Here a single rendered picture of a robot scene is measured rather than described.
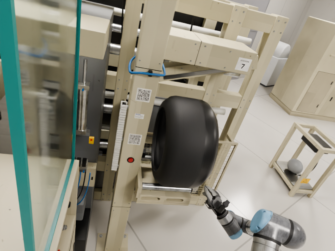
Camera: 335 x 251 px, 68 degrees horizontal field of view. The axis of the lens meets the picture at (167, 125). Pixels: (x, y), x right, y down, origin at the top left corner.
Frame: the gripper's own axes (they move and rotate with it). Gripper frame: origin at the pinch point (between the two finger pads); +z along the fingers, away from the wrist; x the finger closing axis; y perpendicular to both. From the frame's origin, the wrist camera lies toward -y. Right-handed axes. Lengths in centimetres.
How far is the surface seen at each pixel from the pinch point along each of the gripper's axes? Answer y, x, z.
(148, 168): 48, -7, 24
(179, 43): -20, 28, 81
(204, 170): -13.6, -2.3, 13.4
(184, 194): 20.4, -6.0, -0.7
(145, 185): 21.6, -23.7, 20.6
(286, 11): 254, 654, 97
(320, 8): 234, 774, 53
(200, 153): -17.8, -1.1, 22.9
